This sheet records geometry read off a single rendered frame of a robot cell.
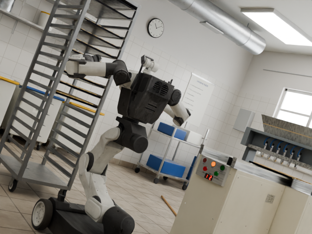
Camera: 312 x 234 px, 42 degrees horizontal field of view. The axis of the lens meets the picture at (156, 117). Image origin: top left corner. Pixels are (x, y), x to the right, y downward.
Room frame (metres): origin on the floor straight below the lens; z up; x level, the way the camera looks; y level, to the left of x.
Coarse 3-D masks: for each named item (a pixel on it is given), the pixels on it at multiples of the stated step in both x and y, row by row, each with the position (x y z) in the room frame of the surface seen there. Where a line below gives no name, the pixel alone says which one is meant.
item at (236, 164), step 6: (234, 162) 2.62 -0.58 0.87; (240, 162) 2.65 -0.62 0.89; (246, 162) 2.69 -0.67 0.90; (234, 168) 2.62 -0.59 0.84; (240, 168) 2.66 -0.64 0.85; (246, 168) 2.71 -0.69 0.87; (252, 168) 2.75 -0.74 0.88; (258, 168) 2.80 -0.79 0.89; (258, 174) 2.82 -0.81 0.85; (264, 174) 2.87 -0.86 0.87; (270, 174) 2.92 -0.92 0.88; (276, 174) 2.98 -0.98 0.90; (276, 180) 3.00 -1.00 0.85; (282, 180) 3.06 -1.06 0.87; (288, 180) 3.12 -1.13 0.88
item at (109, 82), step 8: (136, 16) 3.47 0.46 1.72; (128, 32) 3.46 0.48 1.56; (120, 56) 3.47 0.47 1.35; (112, 80) 3.48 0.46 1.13; (104, 96) 3.47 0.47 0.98; (96, 112) 3.47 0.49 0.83; (96, 120) 3.47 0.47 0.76; (88, 136) 3.46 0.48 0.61; (80, 152) 3.47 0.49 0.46; (72, 176) 3.46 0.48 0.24
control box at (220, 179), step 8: (200, 160) 2.82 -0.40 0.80; (208, 160) 2.76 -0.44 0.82; (200, 168) 2.79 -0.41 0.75; (208, 168) 2.75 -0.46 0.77; (216, 168) 2.70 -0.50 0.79; (224, 168) 2.66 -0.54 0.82; (208, 176) 2.73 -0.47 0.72; (216, 176) 2.68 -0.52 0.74; (224, 176) 2.64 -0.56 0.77; (224, 184) 2.66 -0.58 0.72
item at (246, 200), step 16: (192, 176) 2.86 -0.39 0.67; (240, 176) 2.67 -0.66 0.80; (256, 176) 2.80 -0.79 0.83; (192, 192) 2.82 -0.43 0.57; (208, 192) 2.73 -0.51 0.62; (224, 192) 2.65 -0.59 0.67; (240, 192) 2.71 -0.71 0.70; (256, 192) 2.84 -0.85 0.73; (272, 192) 2.98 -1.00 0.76; (192, 208) 2.79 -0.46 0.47; (208, 208) 2.70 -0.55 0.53; (224, 208) 2.64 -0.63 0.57; (240, 208) 2.76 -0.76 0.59; (256, 208) 2.90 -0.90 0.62; (272, 208) 3.04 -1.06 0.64; (176, 224) 2.85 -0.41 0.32; (192, 224) 2.75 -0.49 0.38; (208, 224) 2.66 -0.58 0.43; (224, 224) 2.68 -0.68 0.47; (240, 224) 2.81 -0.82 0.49; (256, 224) 2.95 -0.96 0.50
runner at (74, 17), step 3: (54, 15) 3.67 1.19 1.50; (57, 15) 3.62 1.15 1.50; (60, 15) 3.56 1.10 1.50; (63, 15) 3.52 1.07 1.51; (66, 15) 3.47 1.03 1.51; (69, 15) 3.42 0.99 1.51; (72, 15) 3.37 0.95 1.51; (75, 15) 3.33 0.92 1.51; (78, 15) 3.29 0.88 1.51; (57, 18) 3.66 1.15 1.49; (60, 18) 3.59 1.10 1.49; (63, 18) 3.54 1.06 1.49; (66, 18) 3.47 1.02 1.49; (69, 18) 3.42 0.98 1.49; (72, 18) 3.36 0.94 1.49; (75, 18) 3.32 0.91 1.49
